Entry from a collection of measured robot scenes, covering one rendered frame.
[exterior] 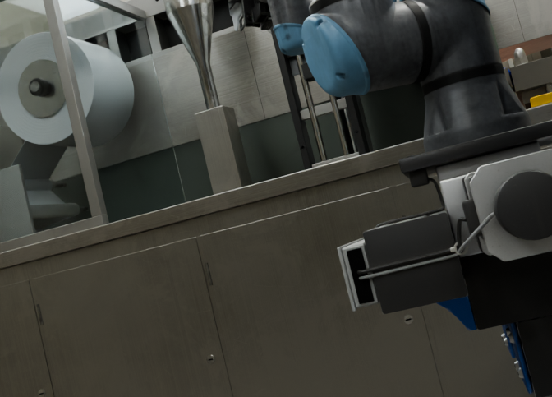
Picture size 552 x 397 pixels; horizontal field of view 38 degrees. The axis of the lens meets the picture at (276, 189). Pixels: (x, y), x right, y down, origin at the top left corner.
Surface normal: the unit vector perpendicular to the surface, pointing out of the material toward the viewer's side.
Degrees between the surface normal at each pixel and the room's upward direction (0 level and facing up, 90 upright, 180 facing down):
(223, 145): 90
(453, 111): 73
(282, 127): 90
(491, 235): 90
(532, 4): 90
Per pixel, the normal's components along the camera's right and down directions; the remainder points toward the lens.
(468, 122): -0.36, -0.29
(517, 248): -0.20, -0.02
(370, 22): 0.15, -0.11
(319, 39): -0.91, 0.33
